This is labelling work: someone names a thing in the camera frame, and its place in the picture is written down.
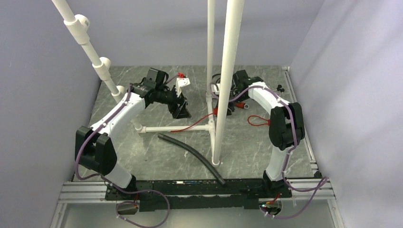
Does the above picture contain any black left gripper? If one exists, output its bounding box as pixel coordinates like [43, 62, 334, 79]
[155, 86, 191, 119]

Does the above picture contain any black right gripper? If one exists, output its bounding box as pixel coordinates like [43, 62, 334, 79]
[215, 89, 249, 117]

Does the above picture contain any short red wire connector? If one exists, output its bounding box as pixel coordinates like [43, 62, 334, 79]
[170, 108, 218, 133]

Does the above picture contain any red wire with connector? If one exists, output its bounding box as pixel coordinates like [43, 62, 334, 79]
[247, 115, 272, 127]

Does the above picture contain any small black key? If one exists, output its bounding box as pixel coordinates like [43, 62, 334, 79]
[276, 85, 285, 93]

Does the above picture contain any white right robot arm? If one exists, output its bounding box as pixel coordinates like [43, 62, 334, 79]
[231, 70, 305, 197]

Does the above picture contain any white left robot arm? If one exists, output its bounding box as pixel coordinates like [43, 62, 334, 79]
[74, 68, 191, 200]

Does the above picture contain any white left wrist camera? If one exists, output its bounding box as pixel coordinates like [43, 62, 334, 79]
[175, 77, 191, 97]

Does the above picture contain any coiled black cable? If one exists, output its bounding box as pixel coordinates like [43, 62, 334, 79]
[211, 73, 235, 92]

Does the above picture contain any black corrugated hose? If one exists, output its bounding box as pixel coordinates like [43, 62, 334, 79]
[157, 133, 226, 186]

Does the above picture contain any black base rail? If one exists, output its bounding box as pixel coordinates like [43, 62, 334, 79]
[105, 178, 292, 212]

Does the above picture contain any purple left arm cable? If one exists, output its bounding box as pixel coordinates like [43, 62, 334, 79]
[74, 73, 171, 228]

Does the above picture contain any white PVC pipe frame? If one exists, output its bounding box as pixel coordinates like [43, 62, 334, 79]
[51, 0, 245, 167]

